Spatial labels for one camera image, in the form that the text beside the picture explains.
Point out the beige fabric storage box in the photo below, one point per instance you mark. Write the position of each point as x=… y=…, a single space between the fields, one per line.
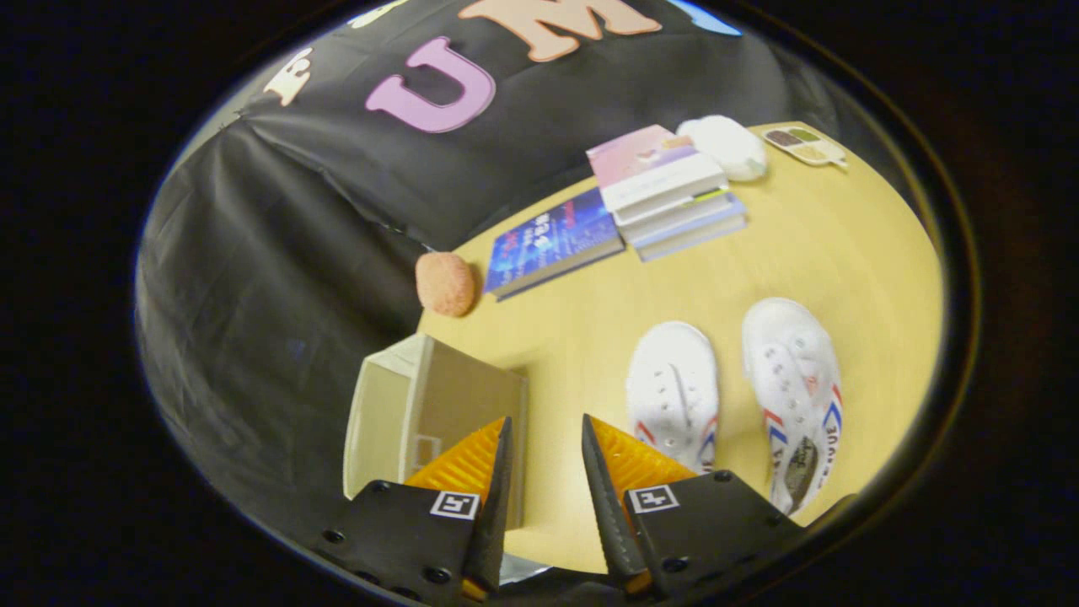
x=455 y=396

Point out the white canvas shoe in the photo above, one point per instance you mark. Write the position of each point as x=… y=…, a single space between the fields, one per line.
x=792 y=362
x=670 y=379

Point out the pink cover book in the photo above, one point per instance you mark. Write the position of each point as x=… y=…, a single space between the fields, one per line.
x=645 y=160

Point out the white fluffy ball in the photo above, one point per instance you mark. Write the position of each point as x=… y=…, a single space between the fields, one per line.
x=725 y=145

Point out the orange textured ball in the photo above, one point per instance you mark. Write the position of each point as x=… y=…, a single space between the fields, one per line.
x=445 y=285

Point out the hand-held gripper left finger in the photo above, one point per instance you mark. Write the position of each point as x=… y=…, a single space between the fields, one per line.
x=497 y=506

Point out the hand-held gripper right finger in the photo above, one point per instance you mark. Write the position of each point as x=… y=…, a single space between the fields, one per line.
x=603 y=506

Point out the black backdrop cloth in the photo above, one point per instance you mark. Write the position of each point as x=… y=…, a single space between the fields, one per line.
x=278 y=295

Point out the small white compartment tray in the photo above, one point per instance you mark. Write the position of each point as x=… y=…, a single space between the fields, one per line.
x=805 y=145

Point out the white book green edge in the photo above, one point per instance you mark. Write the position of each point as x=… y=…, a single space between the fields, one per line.
x=674 y=211

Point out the pale blue cover book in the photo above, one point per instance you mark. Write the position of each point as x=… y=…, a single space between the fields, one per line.
x=687 y=226

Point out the grey cover book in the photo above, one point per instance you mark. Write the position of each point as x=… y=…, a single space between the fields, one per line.
x=695 y=240

